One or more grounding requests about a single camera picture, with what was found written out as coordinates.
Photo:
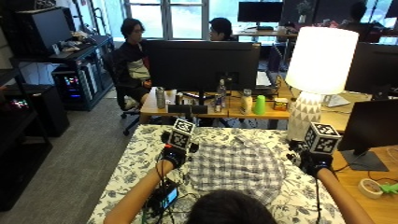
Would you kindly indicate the wooden desk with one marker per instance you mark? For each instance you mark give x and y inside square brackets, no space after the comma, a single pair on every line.
[240,112]

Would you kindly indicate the metal tumbler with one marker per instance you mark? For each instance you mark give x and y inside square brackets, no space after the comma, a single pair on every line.
[160,98]

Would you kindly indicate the black office chair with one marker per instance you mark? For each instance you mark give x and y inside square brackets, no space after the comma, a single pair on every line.
[120,93]

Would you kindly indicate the white marker cube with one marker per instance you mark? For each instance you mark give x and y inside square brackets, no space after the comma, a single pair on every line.
[321,138]
[181,134]

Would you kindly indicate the clear water bottle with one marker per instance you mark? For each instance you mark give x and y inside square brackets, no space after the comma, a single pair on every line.
[221,90]

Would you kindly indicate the green plastic cup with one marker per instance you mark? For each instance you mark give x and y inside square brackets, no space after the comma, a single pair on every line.
[260,105]

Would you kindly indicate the floral white tablecloth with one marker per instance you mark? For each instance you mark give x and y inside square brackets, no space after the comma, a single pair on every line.
[132,161]

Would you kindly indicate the drink can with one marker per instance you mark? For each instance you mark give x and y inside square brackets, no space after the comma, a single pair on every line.
[217,104]

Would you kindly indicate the black shelf desk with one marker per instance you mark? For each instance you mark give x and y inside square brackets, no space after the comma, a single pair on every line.
[89,53]

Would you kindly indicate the black device with screen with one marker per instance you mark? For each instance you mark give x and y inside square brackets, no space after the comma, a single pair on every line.
[164,196]

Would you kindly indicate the small black monitor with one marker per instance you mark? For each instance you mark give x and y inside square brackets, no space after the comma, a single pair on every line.
[260,11]

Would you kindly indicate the roll of beige tape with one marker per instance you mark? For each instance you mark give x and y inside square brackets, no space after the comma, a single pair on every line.
[370,188]

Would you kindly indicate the grey plaid shirt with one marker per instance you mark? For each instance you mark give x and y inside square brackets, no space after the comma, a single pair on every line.
[236,168]

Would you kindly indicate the open laptop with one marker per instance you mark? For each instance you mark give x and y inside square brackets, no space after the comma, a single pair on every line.
[269,70]

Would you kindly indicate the person's right hand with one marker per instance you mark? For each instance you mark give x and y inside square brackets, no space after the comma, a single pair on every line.
[317,162]

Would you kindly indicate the white table lamp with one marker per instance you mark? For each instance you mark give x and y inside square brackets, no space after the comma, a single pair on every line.
[318,62]

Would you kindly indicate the computer tower with lights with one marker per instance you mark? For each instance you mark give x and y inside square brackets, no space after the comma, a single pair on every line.
[75,85]

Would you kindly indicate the green plastic object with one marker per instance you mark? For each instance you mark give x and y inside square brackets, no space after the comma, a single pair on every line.
[389,188]

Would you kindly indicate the flat black box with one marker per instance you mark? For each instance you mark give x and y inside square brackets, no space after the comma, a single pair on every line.
[186,109]

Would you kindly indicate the small yellow box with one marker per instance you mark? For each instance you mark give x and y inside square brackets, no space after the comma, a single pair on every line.
[280,104]

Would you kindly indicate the large black monitor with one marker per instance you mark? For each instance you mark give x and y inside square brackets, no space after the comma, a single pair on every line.
[202,65]

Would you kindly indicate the white bottle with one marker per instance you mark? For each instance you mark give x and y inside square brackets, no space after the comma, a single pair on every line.
[246,102]

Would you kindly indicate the person's left hand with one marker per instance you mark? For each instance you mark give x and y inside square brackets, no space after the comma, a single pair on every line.
[174,156]

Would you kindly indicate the black monitor on stand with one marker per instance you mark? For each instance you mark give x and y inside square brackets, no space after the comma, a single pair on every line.
[373,127]

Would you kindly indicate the black screen on shelf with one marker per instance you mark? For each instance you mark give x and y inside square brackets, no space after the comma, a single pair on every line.
[45,31]

